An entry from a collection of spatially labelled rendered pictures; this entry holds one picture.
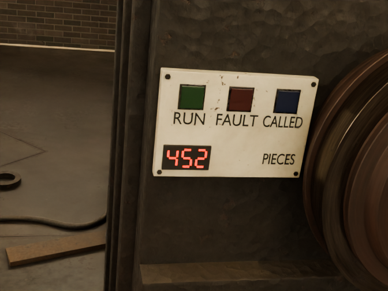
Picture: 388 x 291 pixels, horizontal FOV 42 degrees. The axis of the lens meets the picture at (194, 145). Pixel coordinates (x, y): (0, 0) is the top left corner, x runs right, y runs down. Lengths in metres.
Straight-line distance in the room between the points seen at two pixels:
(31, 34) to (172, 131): 6.10
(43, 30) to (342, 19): 6.12
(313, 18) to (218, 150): 0.26
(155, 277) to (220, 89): 0.35
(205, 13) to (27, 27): 6.11
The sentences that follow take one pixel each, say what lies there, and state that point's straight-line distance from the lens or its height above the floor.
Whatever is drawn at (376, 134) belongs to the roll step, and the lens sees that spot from 0.76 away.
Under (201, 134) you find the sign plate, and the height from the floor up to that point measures 1.14.
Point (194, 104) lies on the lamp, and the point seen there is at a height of 1.19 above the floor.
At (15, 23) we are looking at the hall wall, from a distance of 6.86.
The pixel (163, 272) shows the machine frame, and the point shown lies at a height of 0.87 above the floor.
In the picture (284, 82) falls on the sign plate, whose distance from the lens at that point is 0.83.
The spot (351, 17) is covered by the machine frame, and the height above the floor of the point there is 1.34.
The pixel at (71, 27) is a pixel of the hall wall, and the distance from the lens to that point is 6.81.
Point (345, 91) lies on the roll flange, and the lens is 0.80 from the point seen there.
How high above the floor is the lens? 1.42
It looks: 22 degrees down
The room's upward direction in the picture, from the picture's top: 6 degrees clockwise
